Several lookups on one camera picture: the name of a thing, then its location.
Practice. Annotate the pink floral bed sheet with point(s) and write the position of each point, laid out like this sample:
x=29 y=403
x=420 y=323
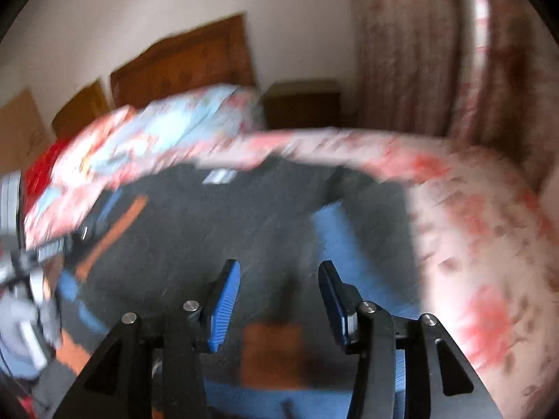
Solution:
x=488 y=256

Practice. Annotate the light blue folded blanket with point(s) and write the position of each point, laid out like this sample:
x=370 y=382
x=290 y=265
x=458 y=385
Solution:
x=175 y=122

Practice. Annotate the dark wooden nightstand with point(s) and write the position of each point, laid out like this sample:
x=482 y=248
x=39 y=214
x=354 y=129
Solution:
x=302 y=104

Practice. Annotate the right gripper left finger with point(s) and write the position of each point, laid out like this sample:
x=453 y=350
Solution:
x=117 y=380

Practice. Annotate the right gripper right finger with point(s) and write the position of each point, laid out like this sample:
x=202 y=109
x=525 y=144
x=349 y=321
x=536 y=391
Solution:
x=440 y=381

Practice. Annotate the floral pink curtain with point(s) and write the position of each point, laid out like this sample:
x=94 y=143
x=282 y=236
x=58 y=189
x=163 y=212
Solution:
x=479 y=72

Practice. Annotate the dark grey striped sweater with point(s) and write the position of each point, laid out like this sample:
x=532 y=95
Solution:
x=279 y=221

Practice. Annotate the wooden headboard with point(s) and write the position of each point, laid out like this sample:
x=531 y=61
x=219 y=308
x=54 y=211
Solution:
x=212 y=54

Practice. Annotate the pink floral pillow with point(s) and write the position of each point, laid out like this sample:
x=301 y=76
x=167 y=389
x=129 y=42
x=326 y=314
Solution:
x=65 y=164

